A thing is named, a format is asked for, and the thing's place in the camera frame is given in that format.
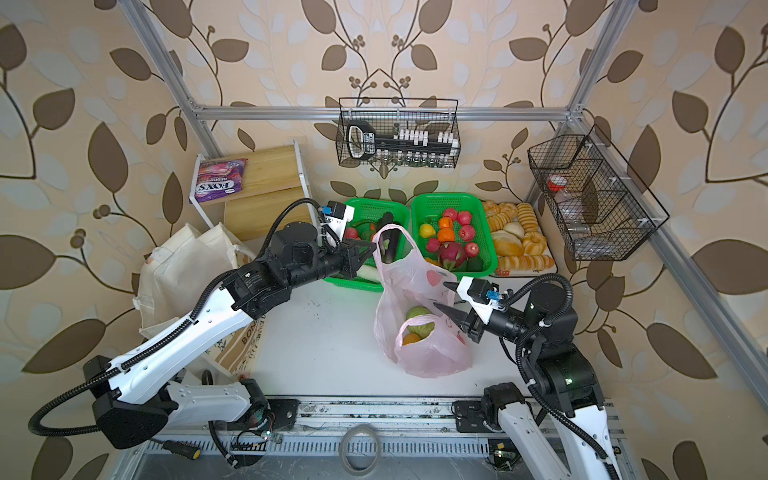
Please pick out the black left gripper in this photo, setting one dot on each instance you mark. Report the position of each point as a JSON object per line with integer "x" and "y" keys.
{"x": 350, "y": 258}

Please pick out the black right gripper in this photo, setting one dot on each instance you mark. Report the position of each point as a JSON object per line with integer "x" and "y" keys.
{"x": 464, "y": 321}

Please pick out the pink plastic bag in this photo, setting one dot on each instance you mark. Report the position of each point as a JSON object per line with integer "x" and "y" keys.
{"x": 410, "y": 287}

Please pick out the cream floral tote bag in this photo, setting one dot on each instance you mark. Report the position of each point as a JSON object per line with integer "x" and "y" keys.
{"x": 174, "y": 276}

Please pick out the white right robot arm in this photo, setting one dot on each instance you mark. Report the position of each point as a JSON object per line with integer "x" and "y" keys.
{"x": 556, "y": 420}

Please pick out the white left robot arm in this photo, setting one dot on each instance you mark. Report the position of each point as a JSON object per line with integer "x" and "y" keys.
{"x": 133, "y": 397}

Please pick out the pink dragon fruit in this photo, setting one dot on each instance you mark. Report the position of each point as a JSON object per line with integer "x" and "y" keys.
{"x": 452, "y": 256}

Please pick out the yellow potato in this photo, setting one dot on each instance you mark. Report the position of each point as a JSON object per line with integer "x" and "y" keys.
{"x": 411, "y": 338}

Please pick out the purple eggplant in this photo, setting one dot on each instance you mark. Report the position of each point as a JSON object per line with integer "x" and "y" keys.
{"x": 389, "y": 240}

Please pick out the orange tangerine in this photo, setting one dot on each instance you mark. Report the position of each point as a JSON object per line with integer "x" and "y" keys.
{"x": 446, "y": 235}

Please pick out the red apple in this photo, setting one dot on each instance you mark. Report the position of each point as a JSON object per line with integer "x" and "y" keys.
{"x": 467, "y": 233}

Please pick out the white wooden shelf rack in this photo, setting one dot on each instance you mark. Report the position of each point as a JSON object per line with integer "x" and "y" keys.
{"x": 273, "y": 179}

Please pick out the yellow lemon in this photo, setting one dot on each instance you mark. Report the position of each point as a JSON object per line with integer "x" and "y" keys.
{"x": 427, "y": 231}

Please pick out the bread tray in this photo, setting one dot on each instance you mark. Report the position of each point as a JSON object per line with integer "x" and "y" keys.
{"x": 521, "y": 248}

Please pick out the green fruit basket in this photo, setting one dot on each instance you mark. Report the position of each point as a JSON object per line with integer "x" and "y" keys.
{"x": 452, "y": 210}

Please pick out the black white tool set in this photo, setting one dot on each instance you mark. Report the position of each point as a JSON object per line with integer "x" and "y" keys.
{"x": 364, "y": 142}

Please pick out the purple fox's candy bag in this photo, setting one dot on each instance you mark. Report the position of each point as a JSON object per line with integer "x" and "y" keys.
{"x": 217, "y": 179}

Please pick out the black wire wall basket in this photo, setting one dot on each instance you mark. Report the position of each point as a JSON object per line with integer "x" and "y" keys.
{"x": 432, "y": 113}

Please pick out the black wire side basket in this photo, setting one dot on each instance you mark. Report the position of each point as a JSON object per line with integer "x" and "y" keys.
{"x": 602, "y": 206}

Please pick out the yellow handled screwdriver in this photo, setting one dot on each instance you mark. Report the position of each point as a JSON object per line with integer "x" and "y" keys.
{"x": 184, "y": 450}

